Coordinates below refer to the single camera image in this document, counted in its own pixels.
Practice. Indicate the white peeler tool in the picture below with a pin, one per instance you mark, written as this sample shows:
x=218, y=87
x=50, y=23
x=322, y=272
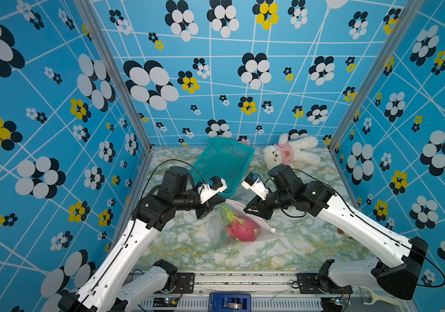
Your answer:
x=369, y=297

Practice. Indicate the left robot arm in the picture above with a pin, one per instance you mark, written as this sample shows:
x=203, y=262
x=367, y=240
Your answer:
x=107, y=289

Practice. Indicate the pink dragon fruit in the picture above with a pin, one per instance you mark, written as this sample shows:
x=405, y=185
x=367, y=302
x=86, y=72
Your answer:
x=238, y=226

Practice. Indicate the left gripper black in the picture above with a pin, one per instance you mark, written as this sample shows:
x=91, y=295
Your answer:
x=209, y=205

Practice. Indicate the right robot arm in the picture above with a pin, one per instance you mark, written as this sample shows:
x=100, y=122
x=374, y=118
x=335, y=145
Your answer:
x=397, y=262

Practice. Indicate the white teddy bear pink shirt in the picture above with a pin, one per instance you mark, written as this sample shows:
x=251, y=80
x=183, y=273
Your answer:
x=287, y=152

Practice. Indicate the blue tape dispenser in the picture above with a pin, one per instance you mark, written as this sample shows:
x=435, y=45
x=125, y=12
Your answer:
x=229, y=302

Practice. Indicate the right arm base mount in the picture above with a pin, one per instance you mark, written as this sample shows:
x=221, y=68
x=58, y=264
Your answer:
x=311, y=284

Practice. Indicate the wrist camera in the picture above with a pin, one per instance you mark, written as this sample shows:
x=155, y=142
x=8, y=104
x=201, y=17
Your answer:
x=211, y=187
x=254, y=183

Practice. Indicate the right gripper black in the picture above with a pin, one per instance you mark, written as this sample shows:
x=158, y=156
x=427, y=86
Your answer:
x=259, y=205

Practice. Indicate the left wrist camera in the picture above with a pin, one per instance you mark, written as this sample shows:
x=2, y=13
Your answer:
x=211, y=187

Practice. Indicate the clear zip-top bag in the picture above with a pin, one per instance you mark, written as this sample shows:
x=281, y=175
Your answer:
x=218, y=237

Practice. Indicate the teal plastic basket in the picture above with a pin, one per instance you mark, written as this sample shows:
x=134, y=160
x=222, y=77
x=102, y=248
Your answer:
x=226, y=159

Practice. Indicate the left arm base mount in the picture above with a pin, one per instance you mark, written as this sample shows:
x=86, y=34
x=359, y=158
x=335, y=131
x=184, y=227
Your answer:
x=183, y=284

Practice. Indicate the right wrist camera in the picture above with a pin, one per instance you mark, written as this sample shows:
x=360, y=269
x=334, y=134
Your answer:
x=254, y=183

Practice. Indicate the small brown object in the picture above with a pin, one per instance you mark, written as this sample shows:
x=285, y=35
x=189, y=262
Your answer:
x=341, y=233

